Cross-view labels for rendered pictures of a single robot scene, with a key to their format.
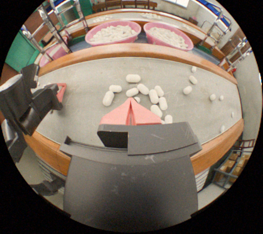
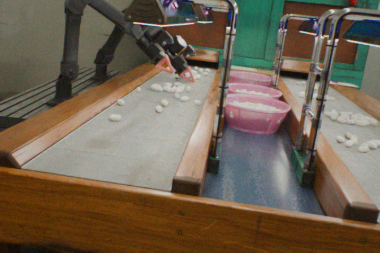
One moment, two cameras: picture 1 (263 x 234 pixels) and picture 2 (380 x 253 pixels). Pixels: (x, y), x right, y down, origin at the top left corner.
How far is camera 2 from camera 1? 1.67 m
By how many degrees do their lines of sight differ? 78
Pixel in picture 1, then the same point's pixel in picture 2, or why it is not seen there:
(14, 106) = (173, 45)
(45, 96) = (180, 62)
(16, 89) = (178, 45)
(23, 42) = (262, 30)
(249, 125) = not seen: outside the picture
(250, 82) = not seen: outside the picture
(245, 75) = not seen: outside the picture
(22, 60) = (241, 45)
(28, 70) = (189, 49)
